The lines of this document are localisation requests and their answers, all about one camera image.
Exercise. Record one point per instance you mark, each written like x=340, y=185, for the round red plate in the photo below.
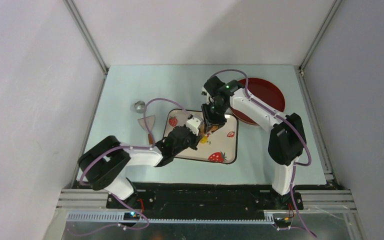
x=265, y=91

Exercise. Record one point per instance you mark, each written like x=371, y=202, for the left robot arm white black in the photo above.
x=103, y=164

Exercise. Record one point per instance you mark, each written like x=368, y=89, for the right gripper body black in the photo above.
x=217, y=108

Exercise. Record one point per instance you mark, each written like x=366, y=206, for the metal scraper wooden handle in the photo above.
x=147, y=124

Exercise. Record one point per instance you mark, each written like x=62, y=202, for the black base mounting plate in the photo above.
x=186, y=201

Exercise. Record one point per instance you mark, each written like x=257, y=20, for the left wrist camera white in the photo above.
x=194, y=123

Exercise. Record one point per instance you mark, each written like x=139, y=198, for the strawberry pattern white tray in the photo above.
x=221, y=147

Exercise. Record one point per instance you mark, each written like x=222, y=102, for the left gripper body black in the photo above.
x=190, y=140

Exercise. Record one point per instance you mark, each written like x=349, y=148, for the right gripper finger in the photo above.
x=218, y=120
x=207, y=114

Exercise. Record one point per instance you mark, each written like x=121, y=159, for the yellow dough piece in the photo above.
x=204, y=140

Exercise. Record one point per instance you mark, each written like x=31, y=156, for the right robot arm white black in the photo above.
x=286, y=132

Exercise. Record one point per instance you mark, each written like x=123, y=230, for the aluminium frame rail front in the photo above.
x=82, y=205

